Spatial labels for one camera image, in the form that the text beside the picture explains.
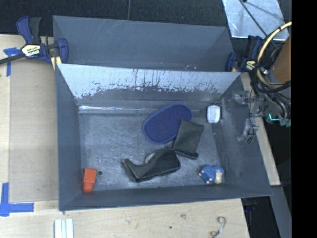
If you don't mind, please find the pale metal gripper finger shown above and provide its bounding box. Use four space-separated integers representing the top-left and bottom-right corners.
231 90 251 106
237 119 260 144

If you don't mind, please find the small white plastic box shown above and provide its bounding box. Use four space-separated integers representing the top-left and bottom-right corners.
206 105 222 124

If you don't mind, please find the orange plastic block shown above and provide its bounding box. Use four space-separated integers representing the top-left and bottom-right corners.
82 168 98 193

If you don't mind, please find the blue toy animal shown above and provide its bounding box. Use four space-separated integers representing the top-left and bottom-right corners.
198 164 226 185

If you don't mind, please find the black folded cloth pouch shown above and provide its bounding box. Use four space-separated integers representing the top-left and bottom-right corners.
171 119 205 160

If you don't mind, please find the black curved fabric strap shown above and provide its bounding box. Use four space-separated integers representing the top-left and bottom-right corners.
121 147 181 183

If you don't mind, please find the grey metal bin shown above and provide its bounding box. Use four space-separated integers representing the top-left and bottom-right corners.
52 15 273 212

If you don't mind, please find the blue oval mesh pad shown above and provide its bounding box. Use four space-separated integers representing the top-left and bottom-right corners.
142 103 194 145

